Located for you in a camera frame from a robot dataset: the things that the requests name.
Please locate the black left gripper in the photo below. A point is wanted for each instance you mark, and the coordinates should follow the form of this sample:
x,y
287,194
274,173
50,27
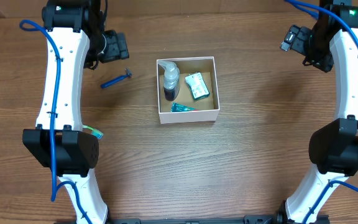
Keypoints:
x,y
115,45

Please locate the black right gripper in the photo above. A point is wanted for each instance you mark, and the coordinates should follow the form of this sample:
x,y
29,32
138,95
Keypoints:
x,y
299,38

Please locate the blue disposable razor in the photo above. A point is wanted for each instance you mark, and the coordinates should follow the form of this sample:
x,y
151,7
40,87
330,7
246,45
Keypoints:
x,y
127,74

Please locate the clear pump bottle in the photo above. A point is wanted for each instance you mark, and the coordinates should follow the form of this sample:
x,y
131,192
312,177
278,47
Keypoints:
x,y
171,79

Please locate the green white toothbrush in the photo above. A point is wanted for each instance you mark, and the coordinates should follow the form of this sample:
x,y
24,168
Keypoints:
x,y
95,132

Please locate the Colgate toothpaste tube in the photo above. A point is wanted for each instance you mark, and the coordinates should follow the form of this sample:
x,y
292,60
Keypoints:
x,y
181,108

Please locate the green white soap pack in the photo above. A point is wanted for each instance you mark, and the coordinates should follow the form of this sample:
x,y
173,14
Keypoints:
x,y
197,86

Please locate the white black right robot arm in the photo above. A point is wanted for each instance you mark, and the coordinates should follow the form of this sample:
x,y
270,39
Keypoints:
x,y
330,45

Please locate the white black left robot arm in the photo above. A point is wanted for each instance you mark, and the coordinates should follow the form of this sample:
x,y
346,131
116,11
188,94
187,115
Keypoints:
x,y
76,40

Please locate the white cardboard box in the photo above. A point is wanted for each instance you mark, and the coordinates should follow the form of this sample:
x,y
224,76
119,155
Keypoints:
x,y
207,108

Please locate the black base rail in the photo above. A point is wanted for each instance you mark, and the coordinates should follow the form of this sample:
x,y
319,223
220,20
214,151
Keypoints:
x,y
248,219

